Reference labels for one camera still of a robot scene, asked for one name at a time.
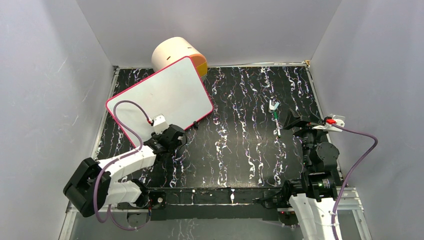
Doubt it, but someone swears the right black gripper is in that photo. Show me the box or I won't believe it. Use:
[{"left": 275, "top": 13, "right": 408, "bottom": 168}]
[{"left": 282, "top": 108, "right": 331, "bottom": 168}]

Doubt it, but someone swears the white green whiteboard marker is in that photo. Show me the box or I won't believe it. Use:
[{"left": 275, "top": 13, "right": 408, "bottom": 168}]
[{"left": 273, "top": 111, "right": 281, "bottom": 138}]

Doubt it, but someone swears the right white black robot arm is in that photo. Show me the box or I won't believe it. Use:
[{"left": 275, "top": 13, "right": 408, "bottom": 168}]
[{"left": 257, "top": 109, "right": 345, "bottom": 240}]

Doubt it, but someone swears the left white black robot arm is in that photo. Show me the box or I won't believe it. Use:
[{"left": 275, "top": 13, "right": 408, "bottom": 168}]
[{"left": 63, "top": 124, "right": 187, "bottom": 218}]

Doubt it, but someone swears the cream cylindrical drawer box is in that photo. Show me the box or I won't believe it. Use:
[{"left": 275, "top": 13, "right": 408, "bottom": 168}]
[{"left": 151, "top": 36, "right": 208, "bottom": 78}]

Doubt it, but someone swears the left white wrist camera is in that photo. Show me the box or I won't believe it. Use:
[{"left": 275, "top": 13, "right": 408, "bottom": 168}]
[{"left": 152, "top": 114, "right": 169, "bottom": 135}]

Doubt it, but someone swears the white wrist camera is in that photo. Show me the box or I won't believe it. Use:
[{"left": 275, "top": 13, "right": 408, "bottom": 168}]
[
  {"left": 152, "top": 114, "right": 169, "bottom": 135},
  {"left": 312, "top": 114, "right": 346, "bottom": 133}
]

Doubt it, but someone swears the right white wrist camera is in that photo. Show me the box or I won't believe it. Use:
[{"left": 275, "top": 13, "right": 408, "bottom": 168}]
[{"left": 312, "top": 114, "right": 346, "bottom": 133}]

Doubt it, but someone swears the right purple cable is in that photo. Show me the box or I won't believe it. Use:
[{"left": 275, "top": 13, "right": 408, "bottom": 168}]
[{"left": 331, "top": 123, "right": 379, "bottom": 240}]

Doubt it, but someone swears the purple cable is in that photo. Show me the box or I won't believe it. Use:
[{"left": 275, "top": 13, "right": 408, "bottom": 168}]
[
  {"left": 331, "top": 123, "right": 379, "bottom": 240},
  {"left": 92, "top": 99, "right": 155, "bottom": 232}
]

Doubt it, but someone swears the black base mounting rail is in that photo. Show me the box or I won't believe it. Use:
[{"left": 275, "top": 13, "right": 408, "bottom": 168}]
[{"left": 117, "top": 187, "right": 298, "bottom": 226}]

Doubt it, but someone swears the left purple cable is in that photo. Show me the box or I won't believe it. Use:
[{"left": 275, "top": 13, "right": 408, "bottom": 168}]
[{"left": 92, "top": 99, "right": 155, "bottom": 232}]

